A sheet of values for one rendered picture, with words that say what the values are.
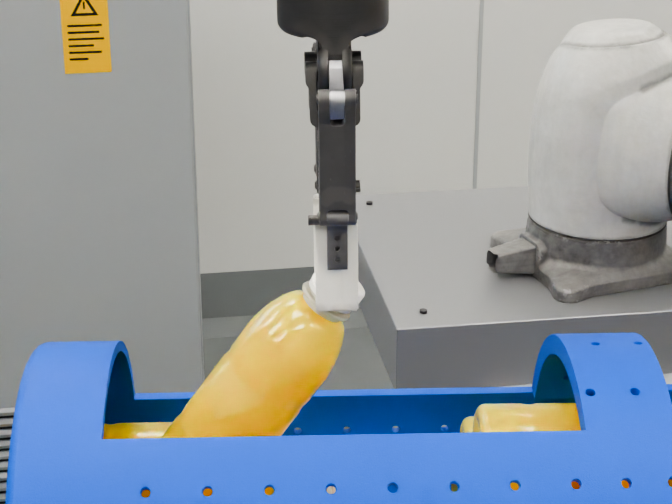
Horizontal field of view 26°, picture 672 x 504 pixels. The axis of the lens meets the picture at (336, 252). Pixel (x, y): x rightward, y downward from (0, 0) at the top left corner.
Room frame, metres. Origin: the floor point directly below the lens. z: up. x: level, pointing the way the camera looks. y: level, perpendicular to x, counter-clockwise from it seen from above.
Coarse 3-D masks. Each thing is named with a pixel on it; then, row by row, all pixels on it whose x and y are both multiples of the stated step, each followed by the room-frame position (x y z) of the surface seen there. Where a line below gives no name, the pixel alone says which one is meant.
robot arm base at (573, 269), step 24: (528, 216) 1.52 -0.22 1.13; (504, 240) 1.54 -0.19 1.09; (528, 240) 1.49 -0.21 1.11; (552, 240) 1.47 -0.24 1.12; (576, 240) 1.45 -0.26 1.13; (624, 240) 1.45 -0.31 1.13; (648, 240) 1.46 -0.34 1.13; (504, 264) 1.46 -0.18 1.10; (528, 264) 1.47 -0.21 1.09; (552, 264) 1.46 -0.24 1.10; (576, 264) 1.45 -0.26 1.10; (600, 264) 1.44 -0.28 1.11; (624, 264) 1.44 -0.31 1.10; (648, 264) 1.45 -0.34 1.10; (552, 288) 1.42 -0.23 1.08; (576, 288) 1.41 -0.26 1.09; (600, 288) 1.42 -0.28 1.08; (624, 288) 1.43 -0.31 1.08
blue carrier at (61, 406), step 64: (64, 384) 0.93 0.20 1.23; (128, 384) 1.08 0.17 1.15; (576, 384) 0.94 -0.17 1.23; (640, 384) 0.93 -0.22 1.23; (64, 448) 0.88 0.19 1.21; (128, 448) 0.88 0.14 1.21; (192, 448) 0.88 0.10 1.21; (256, 448) 0.88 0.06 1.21; (320, 448) 0.88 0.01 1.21; (384, 448) 0.88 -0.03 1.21; (448, 448) 0.88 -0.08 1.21; (512, 448) 0.88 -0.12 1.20; (576, 448) 0.89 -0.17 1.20; (640, 448) 0.89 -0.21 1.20
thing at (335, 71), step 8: (328, 64) 0.93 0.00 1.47; (336, 64) 0.92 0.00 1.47; (328, 72) 0.93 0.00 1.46; (336, 72) 0.92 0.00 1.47; (336, 80) 0.91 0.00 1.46; (336, 88) 0.90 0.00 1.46; (336, 96) 0.90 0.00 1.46; (344, 96) 0.90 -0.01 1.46; (336, 104) 0.90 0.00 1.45; (344, 104) 0.90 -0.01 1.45; (336, 112) 0.90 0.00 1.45
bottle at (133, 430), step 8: (104, 424) 1.02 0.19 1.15; (112, 424) 1.02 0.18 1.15; (120, 424) 1.02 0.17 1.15; (128, 424) 1.02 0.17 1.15; (136, 424) 1.02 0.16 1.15; (144, 424) 1.02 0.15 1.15; (152, 424) 1.02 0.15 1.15; (160, 424) 1.02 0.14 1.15; (168, 424) 1.02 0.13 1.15; (104, 432) 1.01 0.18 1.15; (112, 432) 1.01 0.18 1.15; (120, 432) 1.01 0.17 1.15; (128, 432) 1.01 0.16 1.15; (136, 432) 1.01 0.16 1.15; (144, 432) 1.01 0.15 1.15; (152, 432) 1.01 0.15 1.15; (160, 432) 1.01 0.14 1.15; (272, 488) 0.99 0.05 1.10; (144, 496) 0.98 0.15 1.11
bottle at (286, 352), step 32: (256, 320) 0.95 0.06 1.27; (288, 320) 0.94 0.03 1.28; (320, 320) 0.94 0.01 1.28; (256, 352) 0.93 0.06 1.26; (288, 352) 0.93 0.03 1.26; (320, 352) 0.93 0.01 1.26; (224, 384) 0.94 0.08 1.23; (256, 384) 0.93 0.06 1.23; (288, 384) 0.92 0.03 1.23; (320, 384) 0.94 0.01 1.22; (192, 416) 0.94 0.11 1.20; (224, 416) 0.93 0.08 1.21; (256, 416) 0.92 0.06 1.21; (288, 416) 0.93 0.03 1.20
